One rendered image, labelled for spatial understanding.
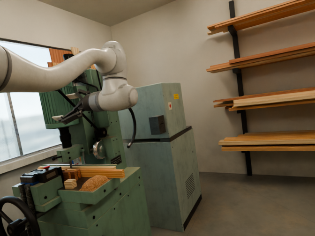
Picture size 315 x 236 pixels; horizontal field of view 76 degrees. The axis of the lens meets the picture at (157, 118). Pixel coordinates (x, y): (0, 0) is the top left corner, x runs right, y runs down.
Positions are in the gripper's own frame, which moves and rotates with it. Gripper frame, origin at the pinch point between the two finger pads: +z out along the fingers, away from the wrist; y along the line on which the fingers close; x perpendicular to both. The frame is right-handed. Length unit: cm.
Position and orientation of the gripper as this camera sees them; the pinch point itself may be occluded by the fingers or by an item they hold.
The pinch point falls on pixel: (62, 107)
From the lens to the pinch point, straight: 108.9
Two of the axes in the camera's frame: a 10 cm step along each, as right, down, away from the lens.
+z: -9.1, 0.9, 4.1
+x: -3.8, -5.8, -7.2
